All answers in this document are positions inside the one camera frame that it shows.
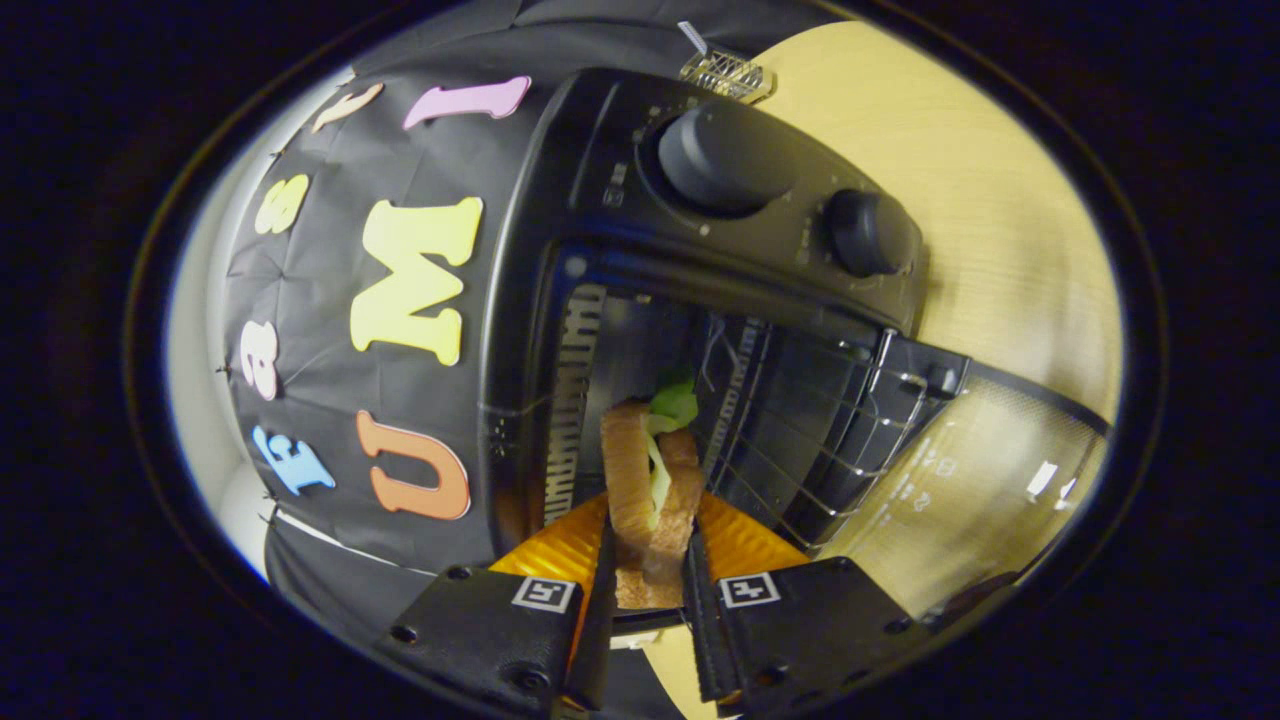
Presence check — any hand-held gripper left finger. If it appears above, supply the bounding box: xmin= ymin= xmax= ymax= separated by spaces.
xmin=375 ymin=495 xmax=619 ymax=720

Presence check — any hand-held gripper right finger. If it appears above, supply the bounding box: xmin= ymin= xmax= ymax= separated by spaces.
xmin=682 ymin=490 xmax=946 ymax=716

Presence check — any lettuce sandwich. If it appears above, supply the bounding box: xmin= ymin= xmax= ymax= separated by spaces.
xmin=600 ymin=378 xmax=706 ymax=611

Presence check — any black toaster oven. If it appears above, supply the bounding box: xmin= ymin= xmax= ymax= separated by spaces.
xmin=480 ymin=68 xmax=1113 ymax=641

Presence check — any wire basket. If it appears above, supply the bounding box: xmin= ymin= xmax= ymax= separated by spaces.
xmin=680 ymin=45 xmax=776 ymax=105

